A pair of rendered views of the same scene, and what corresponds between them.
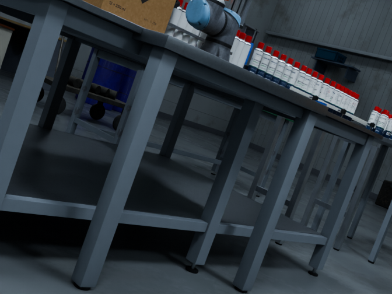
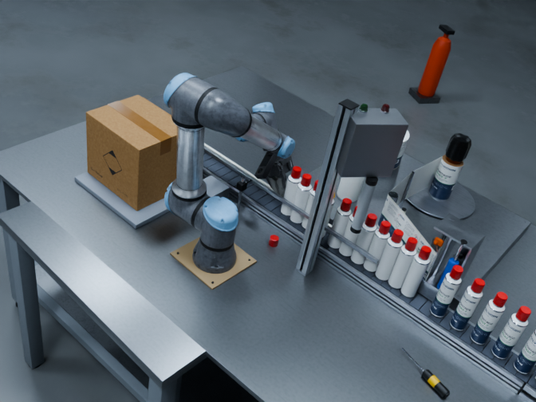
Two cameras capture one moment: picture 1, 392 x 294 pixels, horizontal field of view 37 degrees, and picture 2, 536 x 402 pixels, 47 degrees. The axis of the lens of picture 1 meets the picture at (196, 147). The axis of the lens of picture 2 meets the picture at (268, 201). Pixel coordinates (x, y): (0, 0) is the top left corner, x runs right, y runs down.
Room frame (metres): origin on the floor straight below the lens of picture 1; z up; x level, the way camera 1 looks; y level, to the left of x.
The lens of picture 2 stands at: (2.38, -1.49, 2.31)
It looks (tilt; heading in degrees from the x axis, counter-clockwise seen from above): 37 degrees down; 81
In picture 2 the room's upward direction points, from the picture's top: 11 degrees clockwise
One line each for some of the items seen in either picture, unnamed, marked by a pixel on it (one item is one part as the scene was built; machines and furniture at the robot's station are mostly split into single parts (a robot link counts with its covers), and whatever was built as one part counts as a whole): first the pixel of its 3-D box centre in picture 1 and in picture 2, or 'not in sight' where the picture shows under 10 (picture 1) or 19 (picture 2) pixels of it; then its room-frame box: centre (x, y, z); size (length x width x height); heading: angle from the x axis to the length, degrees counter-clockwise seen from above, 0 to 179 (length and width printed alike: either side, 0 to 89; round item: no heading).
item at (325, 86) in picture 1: (322, 93); not in sight; (3.77, -0.65, 0.98); 0.05 x 0.05 x 0.20
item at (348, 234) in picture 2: not in sight; (352, 230); (2.95, 0.11, 0.98); 0.05 x 0.05 x 0.20
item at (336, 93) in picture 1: (333, 98); not in sight; (3.88, -0.75, 0.98); 0.05 x 0.05 x 0.20
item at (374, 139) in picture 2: not in sight; (368, 142); (2.89, 0.05, 1.38); 0.17 x 0.10 x 0.19; 12
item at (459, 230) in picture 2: (245, 26); (459, 230); (3.24, -0.03, 1.14); 0.14 x 0.11 x 0.01; 137
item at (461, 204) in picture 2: not in sight; (438, 195); (3.40, 0.51, 0.89); 0.31 x 0.31 x 0.01
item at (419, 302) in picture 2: not in sight; (320, 239); (2.87, 0.19, 0.86); 1.65 x 0.08 x 0.04; 137
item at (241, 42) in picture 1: (236, 51); (403, 262); (3.10, -0.03, 0.98); 0.05 x 0.05 x 0.20
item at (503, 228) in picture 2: not in sight; (407, 210); (3.26, 0.43, 0.86); 0.80 x 0.67 x 0.05; 137
